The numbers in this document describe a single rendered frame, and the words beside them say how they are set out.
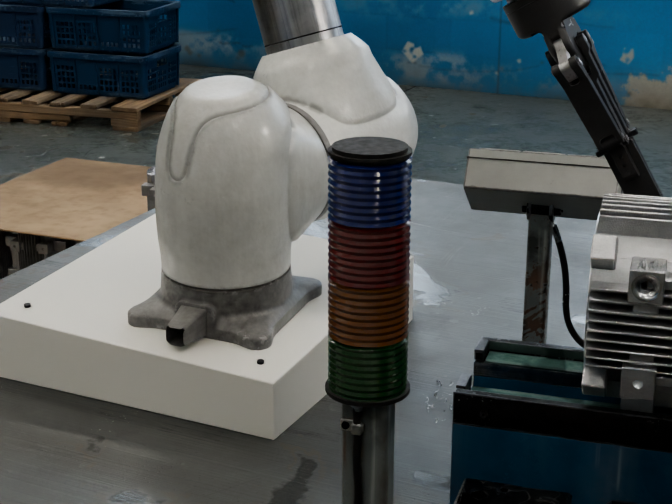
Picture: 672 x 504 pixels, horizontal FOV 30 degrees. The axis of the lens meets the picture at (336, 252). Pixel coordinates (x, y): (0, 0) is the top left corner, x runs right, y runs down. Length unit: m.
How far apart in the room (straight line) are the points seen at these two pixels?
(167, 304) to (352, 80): 0.35
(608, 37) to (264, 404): 5.76
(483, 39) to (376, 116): 5.66
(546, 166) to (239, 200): 0.34
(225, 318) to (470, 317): 0.41
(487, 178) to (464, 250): 0.57
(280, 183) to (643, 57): 5.63
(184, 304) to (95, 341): 0.11
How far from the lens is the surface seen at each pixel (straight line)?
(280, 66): 1.53
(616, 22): 6.97
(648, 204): 1.17
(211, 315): 1.43
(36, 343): 1.52
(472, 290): 1.81
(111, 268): 1.64
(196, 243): 1.41
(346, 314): 0.90
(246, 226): 1.40
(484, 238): 2.04
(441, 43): 7.29
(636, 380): 1.13
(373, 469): 0.97
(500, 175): 1.42
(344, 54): 1.53
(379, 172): 0.86
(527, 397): 1.19
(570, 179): 1.41
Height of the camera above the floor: 1.43
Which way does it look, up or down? 19 degrees down
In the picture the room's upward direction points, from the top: straight up
